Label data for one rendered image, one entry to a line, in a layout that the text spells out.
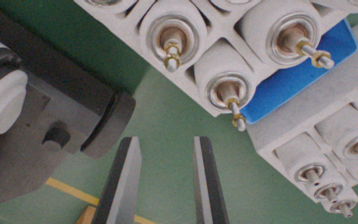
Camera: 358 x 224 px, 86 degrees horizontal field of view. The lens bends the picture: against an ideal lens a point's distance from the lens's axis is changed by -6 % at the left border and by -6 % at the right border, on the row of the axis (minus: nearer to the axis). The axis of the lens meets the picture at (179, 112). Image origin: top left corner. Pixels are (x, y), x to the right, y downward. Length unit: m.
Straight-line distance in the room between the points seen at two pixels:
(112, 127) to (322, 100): 0.49
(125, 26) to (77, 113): 0.21
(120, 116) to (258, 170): 0.64
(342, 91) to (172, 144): 0.53
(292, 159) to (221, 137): 0.29
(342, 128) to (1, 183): 0.97
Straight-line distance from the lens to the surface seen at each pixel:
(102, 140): 0.50
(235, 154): 0.83
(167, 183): 0.94
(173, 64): 0.21
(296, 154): 0.55
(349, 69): 0.60
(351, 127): 0.54
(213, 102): 0.34
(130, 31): 0.37
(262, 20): 0.33
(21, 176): 0.79
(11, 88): 0.32
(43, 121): 0.50
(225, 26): 0.37
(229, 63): 0.32
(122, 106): 0.51
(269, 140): 0.56
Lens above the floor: 0.53
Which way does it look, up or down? 54 degrees down
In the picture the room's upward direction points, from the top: 179 degrees clockwise
